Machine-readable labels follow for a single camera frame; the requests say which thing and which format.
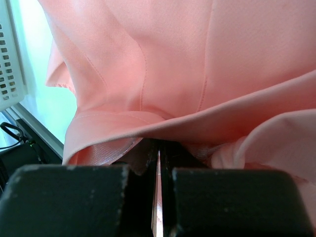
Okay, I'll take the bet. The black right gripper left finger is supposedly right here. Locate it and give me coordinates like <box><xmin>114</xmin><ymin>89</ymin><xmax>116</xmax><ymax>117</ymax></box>
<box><xmin>110</xmin><ymin>139</ymin><xmax>158</xmax><ymax>237</ymax></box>

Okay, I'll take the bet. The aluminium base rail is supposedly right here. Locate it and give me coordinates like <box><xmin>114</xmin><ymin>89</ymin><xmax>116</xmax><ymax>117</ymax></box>
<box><xmin>2</xmin><ymin>103</ymin><xmax>64</xmax><ymax>161</ymax></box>

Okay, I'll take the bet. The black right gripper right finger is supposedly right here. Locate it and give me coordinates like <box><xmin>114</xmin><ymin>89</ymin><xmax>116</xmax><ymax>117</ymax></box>
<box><xmin>159</xmin><ymin>140</ymin><xmax>208</xmax><ymax>237</ymax></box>

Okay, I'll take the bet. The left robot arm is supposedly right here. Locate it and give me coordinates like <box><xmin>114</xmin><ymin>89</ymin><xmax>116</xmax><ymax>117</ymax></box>
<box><xmin>0</xmin><ymin>119</ymin><xmax>62</xmax><ymax>193</ymax></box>

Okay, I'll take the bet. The white plastic basket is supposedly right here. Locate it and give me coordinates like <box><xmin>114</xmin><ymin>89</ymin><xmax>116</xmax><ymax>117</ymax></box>
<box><xmin>0</xmin><ymin>0</ymin><xmax>27</xmax><ymax>111</ymax></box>

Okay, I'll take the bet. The pink skirt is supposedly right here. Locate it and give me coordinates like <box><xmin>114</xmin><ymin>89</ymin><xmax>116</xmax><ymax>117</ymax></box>
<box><xmin>40</xmin><ymin>0</ymin><xmax>316</xmax><ymax>222</ymax></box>

